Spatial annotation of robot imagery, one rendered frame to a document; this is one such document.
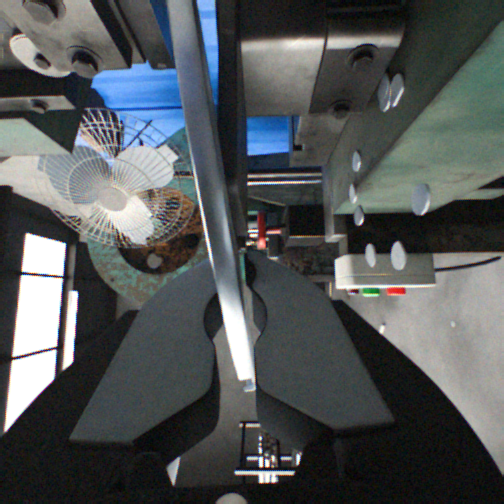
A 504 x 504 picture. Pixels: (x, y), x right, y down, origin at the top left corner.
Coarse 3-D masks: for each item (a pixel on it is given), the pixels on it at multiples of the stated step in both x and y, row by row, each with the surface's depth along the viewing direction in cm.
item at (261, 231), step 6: (258, 216) 54; (264, 216) 54; (258, 222) 54; (264, 222) 54; (258, 228) 54; (264, 228) 54; (270, 228) 56; (276, 228) 56; (258, 234) 54; (264, 234) 53; (258, 240) 54; (264, 240) 54; (258, 246) 57; (264, 246) 56
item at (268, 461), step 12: (264, 444) 221; (276, 444) 206; (240, 456) 197; (252, 456) 232; (264, 456) 203; (276, 456) 209; (288, 456) 231; (300, 456) 195; (240, 468) 188; (252, 468) 188; (264, 468) 188; (276, 468) 188; (288, 468) 187; (264, 480) 197; (276, 480) 192
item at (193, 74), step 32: (192, 0) 8; (192, 32) 8; (192, 64) 8; (192, 96) 8; (192, 128) 8; (192, 160) 8; (224, 192) 8; (224, 224) 8; (224, 256) 9; (224, 288) 9; (224, 320) 10
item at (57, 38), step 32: (0, 0) 23; (32, 0) 22; (64, 0) 23; (96, 0) 25; (0, 32) 29; (32, 32) 26; (64, 32) 26; (96, 32) 26; (128, 32) 30; (0, 64) 33; (32, 64) 32; (64, 64) 30; (96, 64) 30; (128, 64) 30
